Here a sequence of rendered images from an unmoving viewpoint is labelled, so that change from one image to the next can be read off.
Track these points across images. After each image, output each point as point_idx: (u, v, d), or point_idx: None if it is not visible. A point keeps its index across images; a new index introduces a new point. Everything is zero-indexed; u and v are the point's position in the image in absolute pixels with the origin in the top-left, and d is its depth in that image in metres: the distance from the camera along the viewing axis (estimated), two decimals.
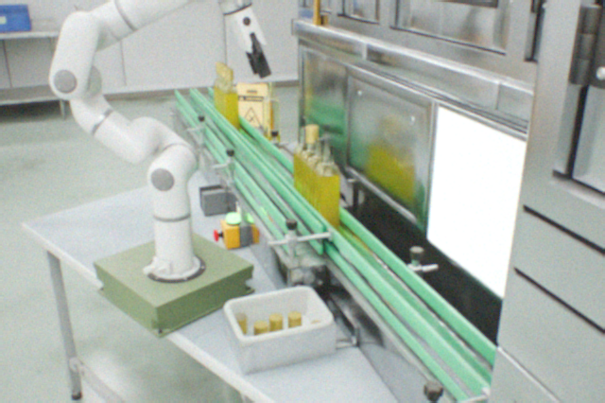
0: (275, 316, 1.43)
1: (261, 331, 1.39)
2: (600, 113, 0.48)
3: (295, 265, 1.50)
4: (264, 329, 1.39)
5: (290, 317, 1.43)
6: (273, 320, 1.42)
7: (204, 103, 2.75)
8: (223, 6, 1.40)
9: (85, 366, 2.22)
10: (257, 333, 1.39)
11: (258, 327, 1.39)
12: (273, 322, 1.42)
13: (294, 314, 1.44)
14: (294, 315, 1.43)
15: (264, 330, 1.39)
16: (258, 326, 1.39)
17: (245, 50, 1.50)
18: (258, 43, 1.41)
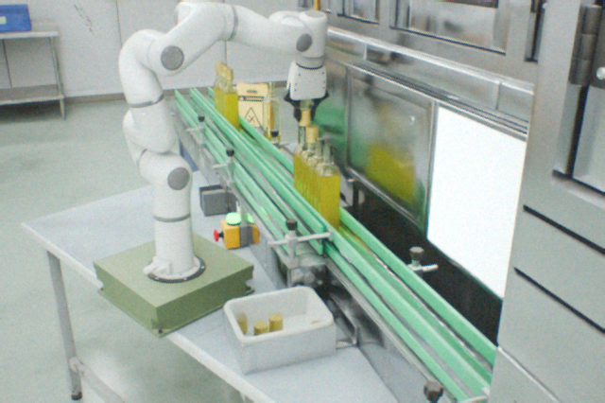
0: (275, 316, 1.43)
1: (261, 331, 1.39)
2: (600, 113, 0.48)
3: (295, 265, 1.50)
4: (264, 329, 1.39)
5: (308, 111, 1.70)
6: (273, 320, 1.42)
7: (204, 103, 2.75)
8: (320, 61, 1.59)
9: (85, 366, 2.22)
10: (257, 333, 1.39)
11: (258, 327, 1.39)
12: (273, 322, 1.42)
13: (304, 110, 1.71)
14: (305, 110, 1.71)
15: (264, 330, 1.39)
16: (258, 326, 1.39)
17: (298, 101, 1.67)
18: (325, 89, 1.69)
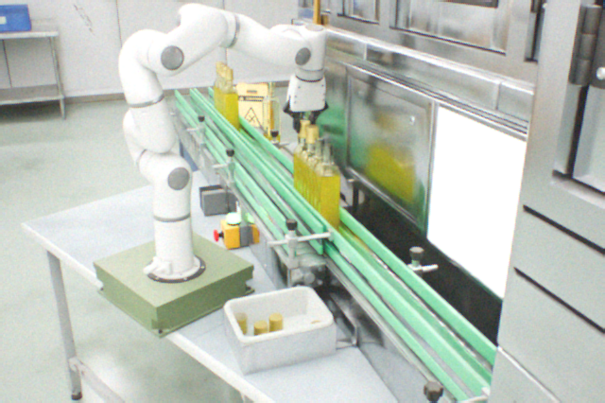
0: (275, 316, 1.43)
1: (261, 331, 1.39)
2: (600, 113, 0.48)
3: (295, 265, 1.50)
4: (264, 329, 1.39)
5: (308, 122, 1.71)
6: (273, 320, 1.42)
7: (204, 103, 2.75)
8: (319, 73, 1.61)
9: (85, 366, 2.22)
10: (257, 333, 1.39)
11: (258, 327, 1.39)
12: (273, 322, 1.42)
13: (304, 121, 1.72)
14: (305, 121, 1.72)
15: (264, 330, 1.39)
16: (258, 326, 1.39)
17: (298, 113, 1.68)
18: (325, 100, 1.71)
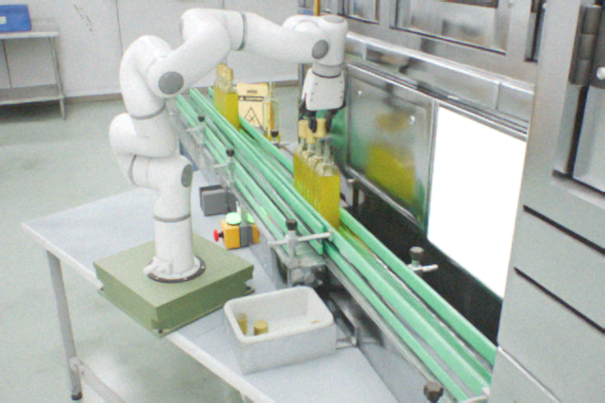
0: (319, 119, 1.61)
1: (261, 331, 1.39)
2: (600, 113, 0.48)
3: (295, 265, 1.50)
4: (264, 329, 1.39)
5: (308, 122, 1.71)
6: (325, 120, 1.60)
7: (204, 103, 2.75)
8: (338, 68, 1.49)
9: (85, 366, 2.22)
10: (257, 333, 1.39)
11: (258, 327, 1.39)
12: (325, 121, 1.60)
13: (304, 121, 1.72)
14: (305, 121, 1.72)
15: (264, 330, 1.39)
16: (258, 326, 1.39)
17: (314, 112, 1.57)
18: (343, 98, 1.59)
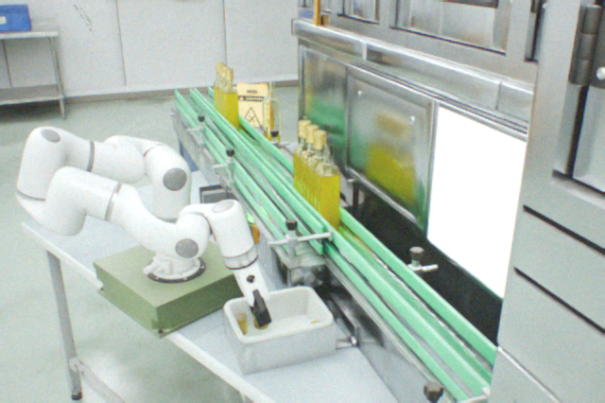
0: (319, 131, 1.62)
1: None
2: (600, 113, 0.48)
3: (295, 265, 1.50)
4: None
5: (308, 122, 1.71)
6: (325, 132, 1.62)
7: (204, 103, 2.75)
8: (226, 260, 1.29)
9: (85, 366, 2.22)
10: None
11: None
12: (325, 133, 1.62)
13: (304, 121, 1.72)
14: (305, 121, 1.72)
15: None
16: None
17: None
18: (261, 302, 1.31)
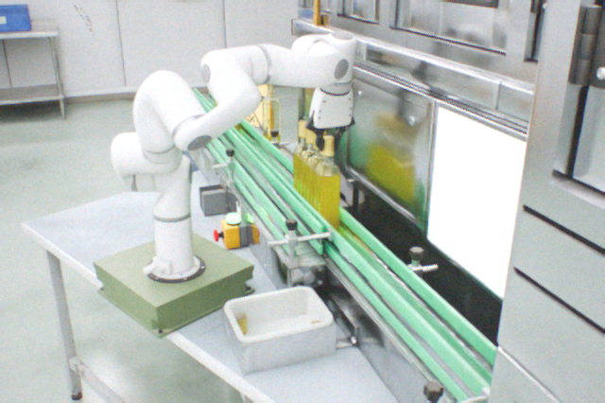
0: None
1: (334, 140, 1.58)
2: (600, 113, 0.48)
3: (295, 265, 1.50)
4: (333, 138, 1.58)
5: None
6: (325, 132, 1.62)
7: (204, 103, 2.75)
8: (348, 86, 1.45)
9: (85, 366, 2.22)
10: (333, 144, 1.57)
11: (333, 138, 1.57)
12: (325, 133, 1.62)
13: (304, 121, 1.72)
14: (305, 121, 1.72)
15: (333, 139, 1.58)
16: (332, 138, 1.57)
17: (321, 130, 1.53)
18: None
